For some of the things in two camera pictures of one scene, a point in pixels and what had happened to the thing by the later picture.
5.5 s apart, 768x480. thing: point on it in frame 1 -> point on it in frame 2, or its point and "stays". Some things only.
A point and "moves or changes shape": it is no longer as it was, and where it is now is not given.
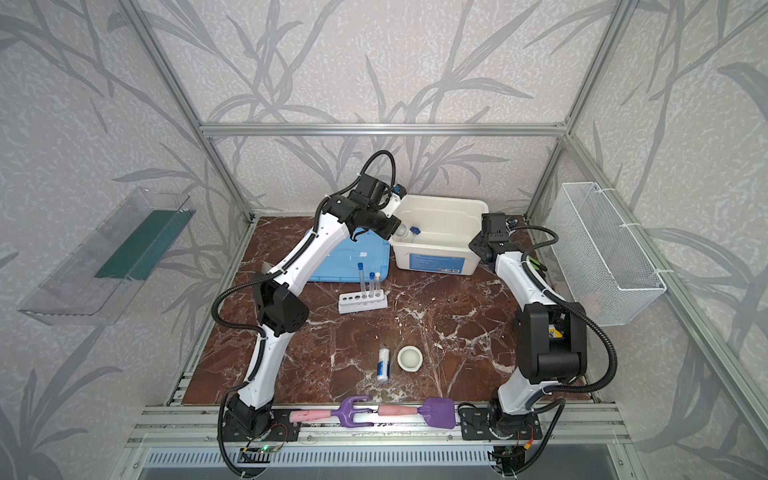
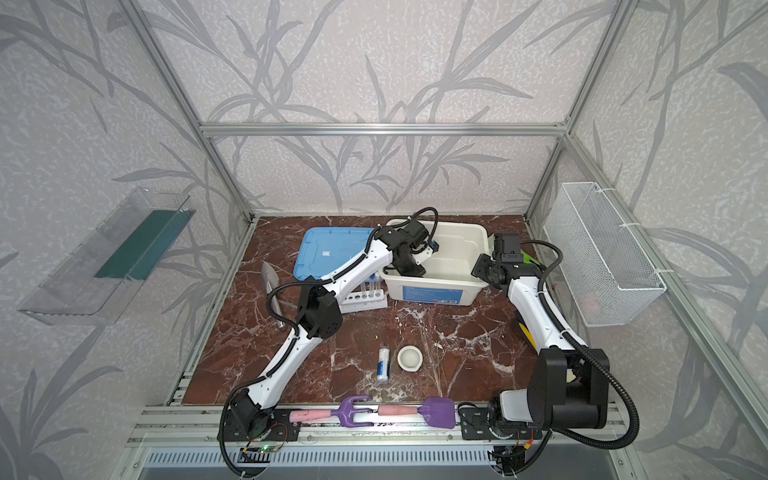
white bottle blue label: x=384 y=363 stays
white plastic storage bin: x=435 y=233 moves or changes shape
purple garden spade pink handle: x=440 y=412 stays
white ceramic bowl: x=410 y=358 stays
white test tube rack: x=358 y=301 stays
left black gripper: x=387 y=225 -> x=405 y=260
